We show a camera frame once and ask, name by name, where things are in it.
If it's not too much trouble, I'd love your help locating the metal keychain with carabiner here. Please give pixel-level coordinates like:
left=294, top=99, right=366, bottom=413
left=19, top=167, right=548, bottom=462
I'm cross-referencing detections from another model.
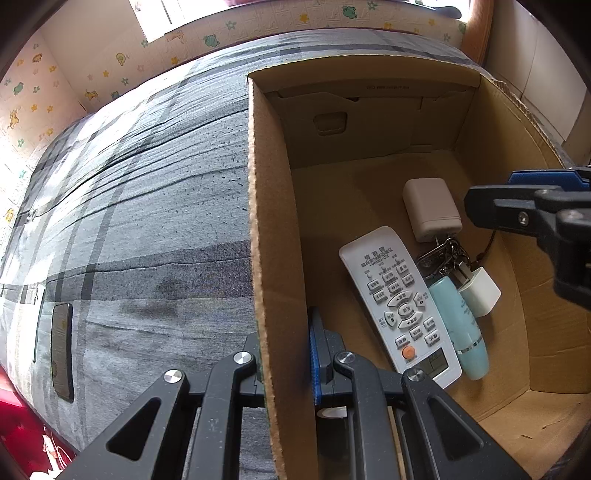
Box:
left=415, top=237, right=479, bottom=281

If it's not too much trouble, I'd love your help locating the large white charger plug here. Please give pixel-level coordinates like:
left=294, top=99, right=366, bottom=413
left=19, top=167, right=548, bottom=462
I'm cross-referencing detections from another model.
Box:
left=403, top=178, right=463, bottom=243

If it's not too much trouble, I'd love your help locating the white air conditioner remote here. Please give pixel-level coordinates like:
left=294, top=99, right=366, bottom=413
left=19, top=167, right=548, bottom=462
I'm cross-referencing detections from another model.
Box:
left=339, top=226, right=462, bottom=388

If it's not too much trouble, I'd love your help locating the small white charger plug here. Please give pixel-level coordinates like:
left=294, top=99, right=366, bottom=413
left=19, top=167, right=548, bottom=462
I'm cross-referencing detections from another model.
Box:
left=456, top=262, right=502, bottom=318

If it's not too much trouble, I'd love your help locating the teal cylindrical bottle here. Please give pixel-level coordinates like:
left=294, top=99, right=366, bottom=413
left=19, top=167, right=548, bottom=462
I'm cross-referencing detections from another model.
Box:
left=429, top=276, right=490, bottom=381

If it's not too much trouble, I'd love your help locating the brown cardboard box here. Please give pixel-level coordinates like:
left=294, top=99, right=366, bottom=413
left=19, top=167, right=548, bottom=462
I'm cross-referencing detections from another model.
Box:
left=249, top=55, right=590, bottom=479

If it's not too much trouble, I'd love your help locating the beige wardrobe with drawers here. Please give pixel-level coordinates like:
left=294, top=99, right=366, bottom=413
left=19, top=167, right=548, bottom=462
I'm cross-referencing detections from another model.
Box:
left=485, top=1, right=590, bottom=165

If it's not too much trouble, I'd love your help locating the black smartphone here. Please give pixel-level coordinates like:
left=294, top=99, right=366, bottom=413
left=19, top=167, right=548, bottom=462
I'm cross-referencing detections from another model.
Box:
left=50, top=303, right=74, bottom=403

